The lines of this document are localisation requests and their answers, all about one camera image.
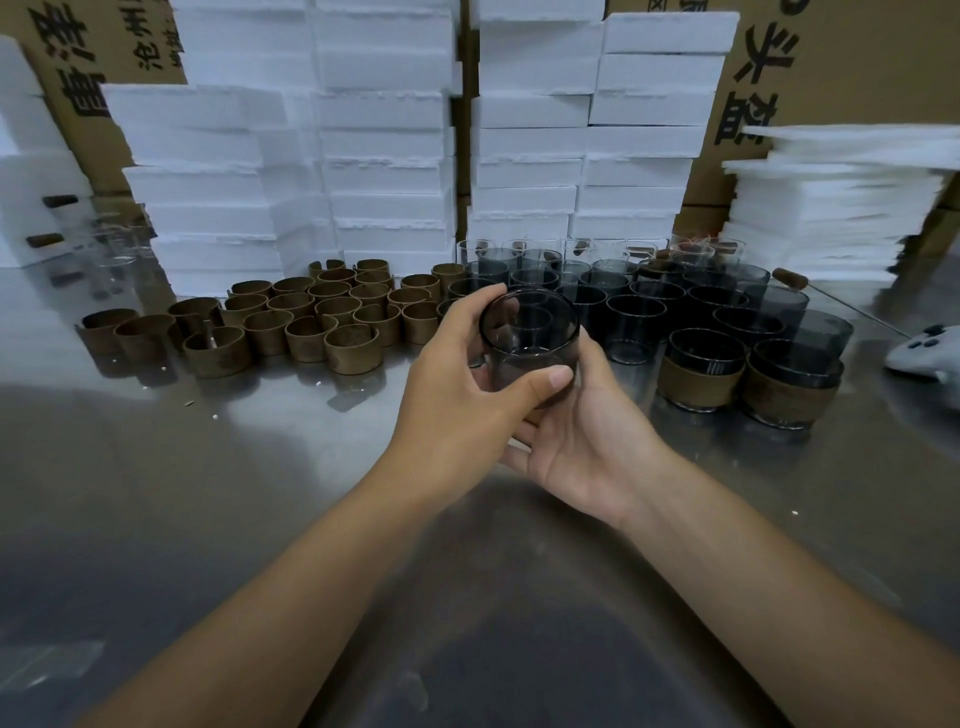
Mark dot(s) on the tall stack white foam blocks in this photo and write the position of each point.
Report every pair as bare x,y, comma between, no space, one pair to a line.
322,127

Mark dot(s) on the brown cork stick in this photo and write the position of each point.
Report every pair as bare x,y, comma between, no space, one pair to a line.
45,240
60,201

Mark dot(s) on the group of brown sleeve rings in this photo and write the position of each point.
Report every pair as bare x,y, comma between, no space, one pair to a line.
352,352

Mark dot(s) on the person's left hand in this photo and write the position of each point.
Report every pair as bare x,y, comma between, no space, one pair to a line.
442,427

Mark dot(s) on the white game controller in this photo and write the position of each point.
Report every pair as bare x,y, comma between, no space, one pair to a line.
930,356

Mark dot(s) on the stack of white foam blocks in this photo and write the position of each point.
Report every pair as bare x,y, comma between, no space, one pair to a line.
30,157

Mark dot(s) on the cluster of transparent plastic cups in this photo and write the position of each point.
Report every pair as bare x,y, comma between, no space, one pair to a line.
630,322

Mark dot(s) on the bunch of clear plastic cups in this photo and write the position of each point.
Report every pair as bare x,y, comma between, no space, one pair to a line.
116,244

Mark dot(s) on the person's right forearm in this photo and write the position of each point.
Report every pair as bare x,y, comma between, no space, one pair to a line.
780,615

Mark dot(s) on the large printed cardboard box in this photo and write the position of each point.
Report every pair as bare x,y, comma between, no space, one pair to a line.
862,60

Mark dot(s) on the person's left forearm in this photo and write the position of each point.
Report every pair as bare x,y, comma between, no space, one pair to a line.
247,622

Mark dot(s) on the person's right hand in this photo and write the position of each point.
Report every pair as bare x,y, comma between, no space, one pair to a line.
600,450

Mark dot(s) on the stack of thin foam sheets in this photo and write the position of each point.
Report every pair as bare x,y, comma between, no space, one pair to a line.
825,210

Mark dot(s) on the smoky transparent plastic cup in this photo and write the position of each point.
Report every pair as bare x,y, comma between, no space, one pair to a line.
795,360
529,330
705,345

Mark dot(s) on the stepped stack white foam blocks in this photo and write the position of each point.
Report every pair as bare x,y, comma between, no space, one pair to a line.
532,135

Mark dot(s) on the brown sleeve ring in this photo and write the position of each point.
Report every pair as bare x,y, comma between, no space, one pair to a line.
697,384
784,401

